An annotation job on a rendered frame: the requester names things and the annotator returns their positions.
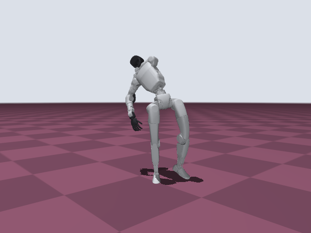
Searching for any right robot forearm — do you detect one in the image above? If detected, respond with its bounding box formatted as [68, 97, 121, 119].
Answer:
[125, 95, 134, 117]

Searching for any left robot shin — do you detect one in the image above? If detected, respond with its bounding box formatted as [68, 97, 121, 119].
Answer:
[177, 139, 190, 169]

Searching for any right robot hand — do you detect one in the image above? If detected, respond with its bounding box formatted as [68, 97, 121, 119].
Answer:
[129, 112, 142, 131]

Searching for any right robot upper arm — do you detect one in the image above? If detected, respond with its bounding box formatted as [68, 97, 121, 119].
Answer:
[127, 78, 141, 102]

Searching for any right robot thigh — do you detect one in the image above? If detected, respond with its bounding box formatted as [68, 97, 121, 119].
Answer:
[146, 101, 160, 148]

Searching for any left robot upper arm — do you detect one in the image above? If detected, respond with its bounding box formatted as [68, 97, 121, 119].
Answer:
[135, 56, 158, 74]

